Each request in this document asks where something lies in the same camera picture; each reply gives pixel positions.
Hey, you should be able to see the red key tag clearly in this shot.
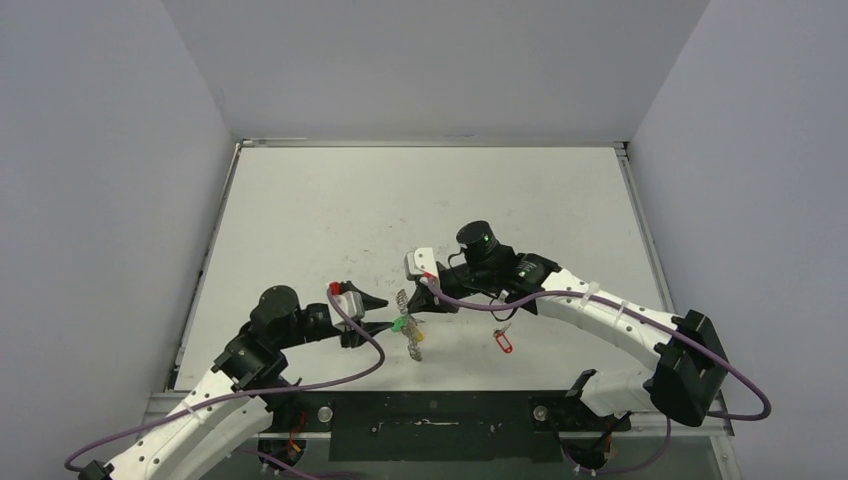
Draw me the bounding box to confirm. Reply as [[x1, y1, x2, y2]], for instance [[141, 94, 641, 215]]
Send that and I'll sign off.
[[493, 331, 514, 354]]

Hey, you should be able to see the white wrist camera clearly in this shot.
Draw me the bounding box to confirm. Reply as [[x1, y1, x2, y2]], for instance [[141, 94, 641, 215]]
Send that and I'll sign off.
[[329, 281, 365, 331], [404, 247, 438, 281]]

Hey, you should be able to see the aluminium frame rail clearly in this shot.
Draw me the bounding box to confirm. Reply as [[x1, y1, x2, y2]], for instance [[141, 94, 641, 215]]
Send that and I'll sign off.
[[135, 390, 735, 440]]

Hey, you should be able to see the green key tag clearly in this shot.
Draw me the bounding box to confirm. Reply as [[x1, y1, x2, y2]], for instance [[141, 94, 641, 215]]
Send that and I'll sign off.
[[391, 317, 409, 333]]

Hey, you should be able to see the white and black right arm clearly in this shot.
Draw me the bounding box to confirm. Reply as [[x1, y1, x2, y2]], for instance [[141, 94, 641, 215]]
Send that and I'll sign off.
[[404, 220, 728, 429]]

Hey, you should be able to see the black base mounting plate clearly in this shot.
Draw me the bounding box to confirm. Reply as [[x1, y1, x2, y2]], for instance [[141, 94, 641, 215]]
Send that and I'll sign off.
[[258, 405, 631, 465]]

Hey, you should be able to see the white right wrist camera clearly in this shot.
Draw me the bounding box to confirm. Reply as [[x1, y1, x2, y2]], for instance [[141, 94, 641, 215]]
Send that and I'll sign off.
[[404, 247, 438, 281]]

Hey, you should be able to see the metal ring disc with keyrings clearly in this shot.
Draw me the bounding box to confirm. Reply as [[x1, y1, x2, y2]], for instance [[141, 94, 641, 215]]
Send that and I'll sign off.
[[395, 289, 423, 362]]

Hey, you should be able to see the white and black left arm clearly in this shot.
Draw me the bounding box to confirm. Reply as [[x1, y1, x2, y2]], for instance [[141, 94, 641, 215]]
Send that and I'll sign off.
[[65, 281, 391, 479]]

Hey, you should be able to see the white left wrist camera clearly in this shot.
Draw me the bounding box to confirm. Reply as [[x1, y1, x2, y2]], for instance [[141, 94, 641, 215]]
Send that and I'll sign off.
[[329, 281, 365, 331]]

